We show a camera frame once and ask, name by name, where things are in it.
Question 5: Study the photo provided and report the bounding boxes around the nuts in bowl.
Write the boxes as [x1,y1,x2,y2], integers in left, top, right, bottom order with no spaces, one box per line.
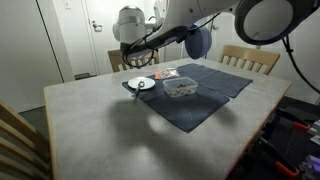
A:
[173,84,192,95]

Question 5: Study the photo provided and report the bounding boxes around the clear plastic tupperware container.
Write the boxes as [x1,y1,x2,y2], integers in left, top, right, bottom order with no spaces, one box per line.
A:
[163,77,198,97]

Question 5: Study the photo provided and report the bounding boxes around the dark blue placemat far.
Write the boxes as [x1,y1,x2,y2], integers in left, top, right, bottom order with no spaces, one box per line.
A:
[177,63,252,98]

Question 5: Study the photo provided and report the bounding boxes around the orange handled clamp upper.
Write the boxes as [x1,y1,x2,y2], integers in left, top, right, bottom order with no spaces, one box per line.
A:
[277,109,311,131]

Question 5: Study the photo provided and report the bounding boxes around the silver door handle right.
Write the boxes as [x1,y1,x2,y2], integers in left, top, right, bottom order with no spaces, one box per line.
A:
[212,25,219,31]

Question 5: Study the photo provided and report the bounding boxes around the dark blue placemat near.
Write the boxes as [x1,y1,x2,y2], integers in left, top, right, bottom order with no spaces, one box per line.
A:
[122,75,229,133]

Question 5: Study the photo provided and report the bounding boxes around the orange snack packet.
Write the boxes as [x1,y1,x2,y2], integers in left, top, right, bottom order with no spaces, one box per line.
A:
[155,68,179,80]

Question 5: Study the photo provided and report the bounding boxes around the white round plate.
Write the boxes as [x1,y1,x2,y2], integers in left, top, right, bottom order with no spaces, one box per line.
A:
[128,77,155,90]

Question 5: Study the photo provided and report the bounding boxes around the wooden chair right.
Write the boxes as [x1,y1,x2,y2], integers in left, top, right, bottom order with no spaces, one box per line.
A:
[219,45,280,75]

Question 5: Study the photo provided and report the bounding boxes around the metal spoon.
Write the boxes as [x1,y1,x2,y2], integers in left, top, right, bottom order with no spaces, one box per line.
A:
[132,81,145,103]

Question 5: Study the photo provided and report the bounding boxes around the wooden chair middle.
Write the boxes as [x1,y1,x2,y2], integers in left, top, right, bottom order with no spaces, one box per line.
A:
[108,50,159,72]

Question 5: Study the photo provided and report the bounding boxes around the white light switch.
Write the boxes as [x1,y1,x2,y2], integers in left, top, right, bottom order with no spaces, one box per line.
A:
[64,0,71,10]

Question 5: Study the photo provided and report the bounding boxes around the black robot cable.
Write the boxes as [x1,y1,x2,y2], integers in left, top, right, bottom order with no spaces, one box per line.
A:
[121,13,320,95]

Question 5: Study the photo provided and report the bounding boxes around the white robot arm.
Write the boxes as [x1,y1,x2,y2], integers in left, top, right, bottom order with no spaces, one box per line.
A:
[112,0,320,59]

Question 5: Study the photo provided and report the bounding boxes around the wooden chair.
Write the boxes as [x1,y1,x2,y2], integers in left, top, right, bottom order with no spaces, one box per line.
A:
[108,50,159,72]
[0,101,53,180]
[219,45,280,75]

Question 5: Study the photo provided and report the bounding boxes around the wooden chair front left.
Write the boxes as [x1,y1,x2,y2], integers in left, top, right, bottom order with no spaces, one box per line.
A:
[0,101,53,180]

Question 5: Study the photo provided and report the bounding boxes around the dark blue placemat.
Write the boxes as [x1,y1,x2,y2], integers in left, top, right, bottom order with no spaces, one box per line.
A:
[177,63,252,98]
[122,75,229,133]

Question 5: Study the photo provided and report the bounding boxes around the silver door handle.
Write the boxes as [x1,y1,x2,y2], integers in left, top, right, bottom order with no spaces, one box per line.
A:
[92,21,103,32]
[212,25,219,31]

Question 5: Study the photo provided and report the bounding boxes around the orange handled clamp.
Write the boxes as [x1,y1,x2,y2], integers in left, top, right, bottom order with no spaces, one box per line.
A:
[258,138,300,180]
[277,109,311,131]

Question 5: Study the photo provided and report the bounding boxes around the silver door handle left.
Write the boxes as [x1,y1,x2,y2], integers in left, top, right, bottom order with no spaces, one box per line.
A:
[92,21,103,32]

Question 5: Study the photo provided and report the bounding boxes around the orange handled clamp lower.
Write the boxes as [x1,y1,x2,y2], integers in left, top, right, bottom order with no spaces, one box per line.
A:
[258,138,300,180]

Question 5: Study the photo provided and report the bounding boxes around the blue plastic bowl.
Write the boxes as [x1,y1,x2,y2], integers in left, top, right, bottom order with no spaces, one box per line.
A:
[185,25,212,59]

